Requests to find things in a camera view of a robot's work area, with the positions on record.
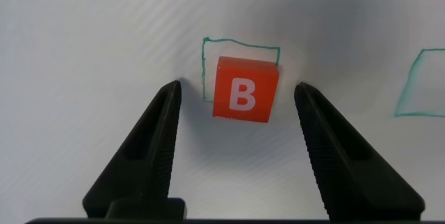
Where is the orange letter B block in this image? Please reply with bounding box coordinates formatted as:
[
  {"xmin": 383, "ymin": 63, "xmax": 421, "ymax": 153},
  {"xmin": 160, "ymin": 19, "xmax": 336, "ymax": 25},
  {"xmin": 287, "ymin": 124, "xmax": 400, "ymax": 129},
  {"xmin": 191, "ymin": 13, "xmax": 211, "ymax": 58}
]
[{"xmin": 211, "ymin": 56, "xmax": 280, "ymax": 124}]

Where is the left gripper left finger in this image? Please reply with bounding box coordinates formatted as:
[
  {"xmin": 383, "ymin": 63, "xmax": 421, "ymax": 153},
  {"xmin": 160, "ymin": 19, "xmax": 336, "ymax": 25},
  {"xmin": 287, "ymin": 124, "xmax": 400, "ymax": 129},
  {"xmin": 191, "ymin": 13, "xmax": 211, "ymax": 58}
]
[{"xmin": 82, "ymin": 79, "xmax": 187, "ymax": 220}]

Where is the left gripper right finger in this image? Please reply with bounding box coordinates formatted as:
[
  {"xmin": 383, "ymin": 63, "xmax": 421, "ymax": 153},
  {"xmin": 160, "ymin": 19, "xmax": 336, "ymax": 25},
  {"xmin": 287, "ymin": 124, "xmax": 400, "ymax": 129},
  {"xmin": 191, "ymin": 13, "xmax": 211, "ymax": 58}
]
[{"xmin": 293, "ymin": 81, "xmax": 426, "ymax": 222}]

